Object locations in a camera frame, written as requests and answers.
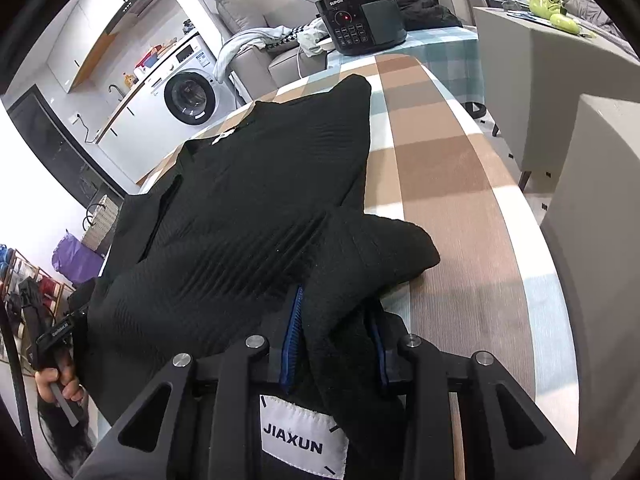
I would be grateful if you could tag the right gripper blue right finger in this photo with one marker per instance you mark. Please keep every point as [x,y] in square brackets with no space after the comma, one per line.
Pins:
[380,345]

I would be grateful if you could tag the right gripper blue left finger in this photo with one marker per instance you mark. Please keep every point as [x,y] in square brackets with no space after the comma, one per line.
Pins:
[290,343]

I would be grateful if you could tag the black textured sweater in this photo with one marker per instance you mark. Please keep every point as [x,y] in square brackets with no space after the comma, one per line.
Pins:
[265,221]

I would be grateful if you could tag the person's left hand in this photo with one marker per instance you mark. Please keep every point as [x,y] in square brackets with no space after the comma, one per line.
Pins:
[63,374]

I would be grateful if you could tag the wooden shelf rack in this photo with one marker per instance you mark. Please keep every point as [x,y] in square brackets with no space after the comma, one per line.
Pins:
[34,301]

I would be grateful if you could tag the purple bag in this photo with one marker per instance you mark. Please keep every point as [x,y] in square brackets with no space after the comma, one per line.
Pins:
[75,261]

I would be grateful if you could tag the woven laundry basket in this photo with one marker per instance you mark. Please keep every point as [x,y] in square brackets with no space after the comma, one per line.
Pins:
[99,224]

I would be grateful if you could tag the checkered tablecloth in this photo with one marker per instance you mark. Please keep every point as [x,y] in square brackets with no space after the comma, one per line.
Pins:
[496,287]

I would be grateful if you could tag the white kitchen cabinet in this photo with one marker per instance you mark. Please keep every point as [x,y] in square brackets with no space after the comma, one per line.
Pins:
[139,136]

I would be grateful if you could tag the white washing machine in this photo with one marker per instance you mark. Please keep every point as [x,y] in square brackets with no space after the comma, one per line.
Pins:
[182,96]

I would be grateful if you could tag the small checkered side table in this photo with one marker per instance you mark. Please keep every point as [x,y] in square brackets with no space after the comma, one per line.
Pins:
[452,55]

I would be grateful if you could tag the white blanket on sofa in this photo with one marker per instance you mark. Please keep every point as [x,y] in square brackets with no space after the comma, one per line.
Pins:
[259,37]

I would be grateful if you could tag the grey bedside cabinet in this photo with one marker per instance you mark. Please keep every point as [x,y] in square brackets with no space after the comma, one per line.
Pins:
[534,75]

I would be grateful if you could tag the black electric pressure cooker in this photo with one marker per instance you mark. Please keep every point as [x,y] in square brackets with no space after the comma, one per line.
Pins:
[359,27]

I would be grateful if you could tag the green plush toy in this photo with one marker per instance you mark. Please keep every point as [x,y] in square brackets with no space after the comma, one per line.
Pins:
[553,11]

